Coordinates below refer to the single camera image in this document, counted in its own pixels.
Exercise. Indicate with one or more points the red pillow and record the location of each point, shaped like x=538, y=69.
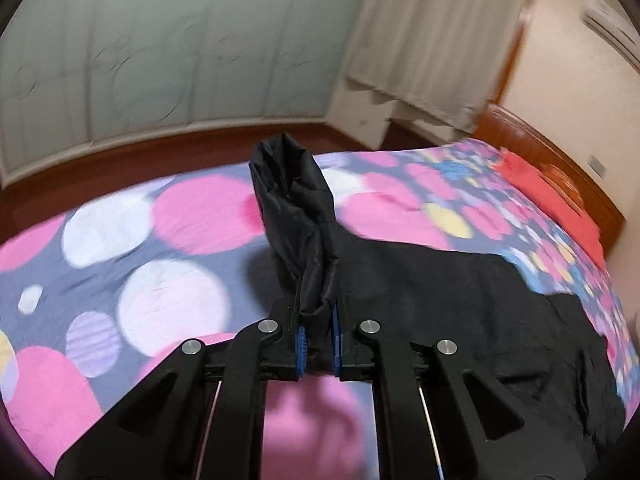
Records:
x=540, y=185

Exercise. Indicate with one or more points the white wall socket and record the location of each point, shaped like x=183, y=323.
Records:
x=598, y=166

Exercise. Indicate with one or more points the wooden wall trim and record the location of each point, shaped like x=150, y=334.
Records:
x=512, y=60

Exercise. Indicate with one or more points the wooden headboard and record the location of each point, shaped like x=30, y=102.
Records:
x=520, y=132

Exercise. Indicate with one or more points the beige curtain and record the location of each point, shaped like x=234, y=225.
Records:
x=440, y=35

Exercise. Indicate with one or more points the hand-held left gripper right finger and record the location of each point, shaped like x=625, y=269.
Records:
x=336, y=345

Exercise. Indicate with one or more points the white air conditioner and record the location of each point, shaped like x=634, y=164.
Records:
x=612, y=22

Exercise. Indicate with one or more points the orange pillow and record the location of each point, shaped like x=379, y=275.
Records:
x=562, y=180

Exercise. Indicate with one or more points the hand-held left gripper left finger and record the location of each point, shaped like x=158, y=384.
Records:
x=301, y=350

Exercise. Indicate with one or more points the frosted glass sliding door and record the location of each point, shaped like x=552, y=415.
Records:
x=150, y=60

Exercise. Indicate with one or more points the dotted pink and grey bedspread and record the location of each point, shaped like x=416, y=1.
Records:
x=150, y=260

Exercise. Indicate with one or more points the black puffer jacket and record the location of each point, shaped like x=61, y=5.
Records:
x=450, y=310

